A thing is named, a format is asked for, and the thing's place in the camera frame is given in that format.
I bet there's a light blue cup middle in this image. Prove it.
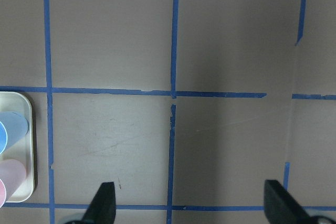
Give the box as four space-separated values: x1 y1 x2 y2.
1 111 28 154

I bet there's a cream plastic tray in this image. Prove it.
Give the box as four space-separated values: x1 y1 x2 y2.
1 91 37 203

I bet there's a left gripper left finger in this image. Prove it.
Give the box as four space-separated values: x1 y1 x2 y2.
81 182 116 224

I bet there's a pink cup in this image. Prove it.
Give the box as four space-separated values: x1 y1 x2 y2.
1 159 27 207

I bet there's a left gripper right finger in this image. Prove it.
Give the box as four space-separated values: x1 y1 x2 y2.
264 179 310 224

